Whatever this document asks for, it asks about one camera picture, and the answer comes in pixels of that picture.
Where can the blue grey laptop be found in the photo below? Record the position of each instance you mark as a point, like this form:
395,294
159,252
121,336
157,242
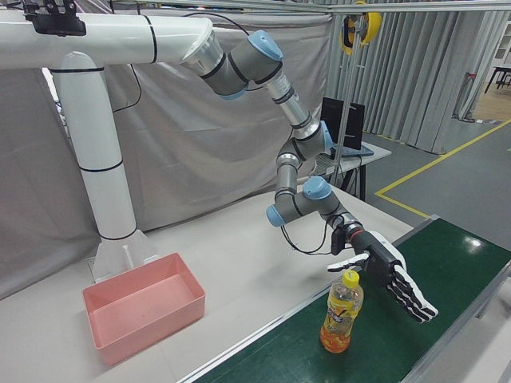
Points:
355,151

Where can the black upright panel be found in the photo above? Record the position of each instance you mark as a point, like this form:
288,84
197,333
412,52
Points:
354,127

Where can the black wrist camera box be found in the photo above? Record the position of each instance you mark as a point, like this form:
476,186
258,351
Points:
338,240

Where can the black monitor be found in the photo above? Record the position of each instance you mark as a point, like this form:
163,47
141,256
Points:
332,119

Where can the grey pleated curtain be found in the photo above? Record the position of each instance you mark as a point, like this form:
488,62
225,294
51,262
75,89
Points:
415,80

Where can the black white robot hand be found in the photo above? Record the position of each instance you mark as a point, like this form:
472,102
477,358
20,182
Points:
385,261

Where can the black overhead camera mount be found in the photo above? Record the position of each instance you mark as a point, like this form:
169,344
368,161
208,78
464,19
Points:
54,22

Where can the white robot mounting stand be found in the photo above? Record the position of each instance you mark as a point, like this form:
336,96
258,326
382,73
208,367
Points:
100,159

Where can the pink plastic basket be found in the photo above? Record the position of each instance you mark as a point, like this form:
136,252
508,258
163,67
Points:
147,315

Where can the orange juice bottle yellow cap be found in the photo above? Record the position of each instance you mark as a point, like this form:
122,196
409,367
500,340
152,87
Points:
341,315

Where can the green conveyor belt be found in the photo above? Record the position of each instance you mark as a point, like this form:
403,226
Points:
383,351

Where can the grey backdrop cloth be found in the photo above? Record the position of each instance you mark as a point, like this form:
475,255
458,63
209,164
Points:
191,151

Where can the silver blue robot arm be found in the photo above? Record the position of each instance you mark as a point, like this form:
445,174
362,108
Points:
255,64

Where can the grey side table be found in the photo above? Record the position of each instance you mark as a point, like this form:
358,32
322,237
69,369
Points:
379,153

